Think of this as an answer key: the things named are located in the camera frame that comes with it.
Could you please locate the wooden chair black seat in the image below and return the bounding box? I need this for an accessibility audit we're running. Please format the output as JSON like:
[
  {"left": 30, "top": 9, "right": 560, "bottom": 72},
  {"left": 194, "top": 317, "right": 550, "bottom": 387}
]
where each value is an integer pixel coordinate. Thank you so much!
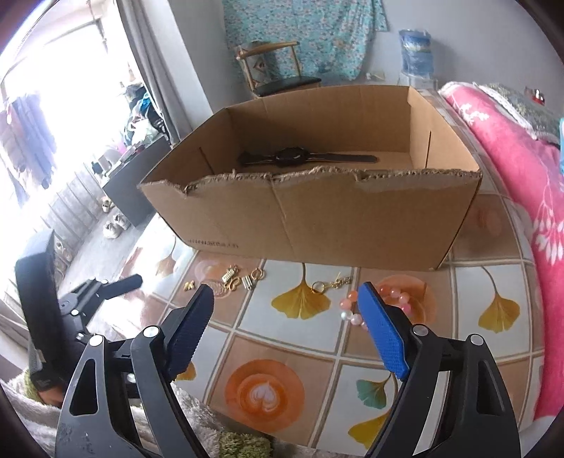
[{"left": 235, "top": 41, "right": 321, "bottom": 98}]

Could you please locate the white shoe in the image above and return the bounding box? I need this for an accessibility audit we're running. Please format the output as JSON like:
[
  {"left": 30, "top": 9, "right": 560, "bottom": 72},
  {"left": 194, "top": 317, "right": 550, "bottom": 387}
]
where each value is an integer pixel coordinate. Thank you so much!
[
  {"left": 103, "top": 221, "right": 122, "bottom": 240},
  {"left": 113, "top": 213, "right": 131, "bottom": 231}
]

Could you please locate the pink floral blanket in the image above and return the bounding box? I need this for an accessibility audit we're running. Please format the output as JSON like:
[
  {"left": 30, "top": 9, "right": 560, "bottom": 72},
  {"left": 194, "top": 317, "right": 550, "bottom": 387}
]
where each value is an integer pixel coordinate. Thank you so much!
[{"left": 439, "top": 82, "right": 563, "bottom": 427}]

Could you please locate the blue water bottle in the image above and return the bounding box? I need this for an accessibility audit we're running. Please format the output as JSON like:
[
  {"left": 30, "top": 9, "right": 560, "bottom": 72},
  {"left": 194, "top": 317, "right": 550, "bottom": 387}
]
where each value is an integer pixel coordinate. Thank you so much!
[{"left": 399, "top": 29, "right": 434, "bottom": 78}]

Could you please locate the dark grey cabinet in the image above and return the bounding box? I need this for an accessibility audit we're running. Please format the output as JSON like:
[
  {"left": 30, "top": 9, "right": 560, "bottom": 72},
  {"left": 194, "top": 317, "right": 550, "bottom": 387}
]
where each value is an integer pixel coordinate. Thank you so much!
[{"left": 102, "top": 136, "right": 171, "bottom": 226}]

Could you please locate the grey green floral blanket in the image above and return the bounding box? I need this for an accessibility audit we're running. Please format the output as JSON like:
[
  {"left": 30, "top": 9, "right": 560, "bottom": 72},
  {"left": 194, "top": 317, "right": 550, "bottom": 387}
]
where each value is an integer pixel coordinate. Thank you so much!
[{"left": 478, "top": 83, "right": 560, "bottom": 145}]

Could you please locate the pink pearl bead bracelet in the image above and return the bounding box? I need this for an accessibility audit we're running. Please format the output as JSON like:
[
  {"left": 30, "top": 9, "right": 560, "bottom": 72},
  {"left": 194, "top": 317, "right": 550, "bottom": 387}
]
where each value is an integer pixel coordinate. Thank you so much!
[{"left": 337, "top": 283, "right": 413, "bottom": 332}]

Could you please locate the rhinestone bar pendant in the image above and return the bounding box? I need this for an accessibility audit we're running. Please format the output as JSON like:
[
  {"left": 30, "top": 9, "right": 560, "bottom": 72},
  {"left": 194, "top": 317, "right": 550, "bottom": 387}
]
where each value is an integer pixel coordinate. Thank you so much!
[{"left": 241, "top": 276, "right": 254, "bottom": 291}]

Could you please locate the light blue pillow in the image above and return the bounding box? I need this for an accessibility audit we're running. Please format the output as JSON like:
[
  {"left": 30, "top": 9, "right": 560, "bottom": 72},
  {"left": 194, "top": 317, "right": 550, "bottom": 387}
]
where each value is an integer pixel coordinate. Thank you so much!
[{"left": 559, "top": 117, "right": 564, "bottom": 175}]

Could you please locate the gold chain pendant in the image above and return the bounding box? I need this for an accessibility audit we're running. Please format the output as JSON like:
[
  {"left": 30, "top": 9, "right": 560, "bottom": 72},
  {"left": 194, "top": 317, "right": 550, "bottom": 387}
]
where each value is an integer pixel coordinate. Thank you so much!
[{"left": 221, "top": 264, "right": 243, "bottom": 292}]

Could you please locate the teal floral wall cloth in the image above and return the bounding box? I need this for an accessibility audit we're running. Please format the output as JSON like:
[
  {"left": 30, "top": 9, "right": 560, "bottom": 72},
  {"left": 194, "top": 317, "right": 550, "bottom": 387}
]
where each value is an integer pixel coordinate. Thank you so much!
[{"left": 222, "top": 0, "right": 388, "bottom": 81}]

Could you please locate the grey curtain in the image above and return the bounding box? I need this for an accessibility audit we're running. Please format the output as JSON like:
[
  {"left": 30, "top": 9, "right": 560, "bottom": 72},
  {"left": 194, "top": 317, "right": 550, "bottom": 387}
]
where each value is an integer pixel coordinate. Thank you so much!
[{"left": 117, "top": 1, "right": 191, "bottom": 146}]

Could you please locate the white water dispenser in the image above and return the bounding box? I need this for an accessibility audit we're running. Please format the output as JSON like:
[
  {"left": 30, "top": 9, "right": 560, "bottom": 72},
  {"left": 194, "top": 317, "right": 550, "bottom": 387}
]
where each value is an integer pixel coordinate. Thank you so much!
[{"left": 398, "top": 72, "right": 439, "bottom": 91}]

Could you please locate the black wristwatch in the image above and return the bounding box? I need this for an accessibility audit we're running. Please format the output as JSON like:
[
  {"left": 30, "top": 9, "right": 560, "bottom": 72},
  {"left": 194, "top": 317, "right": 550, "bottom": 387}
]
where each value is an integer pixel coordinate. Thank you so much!
[{"left": 237, "top": 147, "right": 379, "bottom": 168}]

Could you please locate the brown cardboard box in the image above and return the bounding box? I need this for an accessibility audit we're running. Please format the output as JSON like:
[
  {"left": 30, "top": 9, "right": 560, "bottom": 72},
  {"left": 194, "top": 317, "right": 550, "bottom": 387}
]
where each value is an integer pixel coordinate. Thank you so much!
[{"left": 140, "top": 85, "right": 482, "bottom": 271}]

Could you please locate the patterned tablecloth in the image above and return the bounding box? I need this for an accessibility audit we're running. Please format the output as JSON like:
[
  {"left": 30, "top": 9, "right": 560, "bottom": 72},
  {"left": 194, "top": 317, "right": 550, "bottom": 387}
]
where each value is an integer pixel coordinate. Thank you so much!
[{"left": 104, "top": 92, "right": 537, "bottom": 455}]

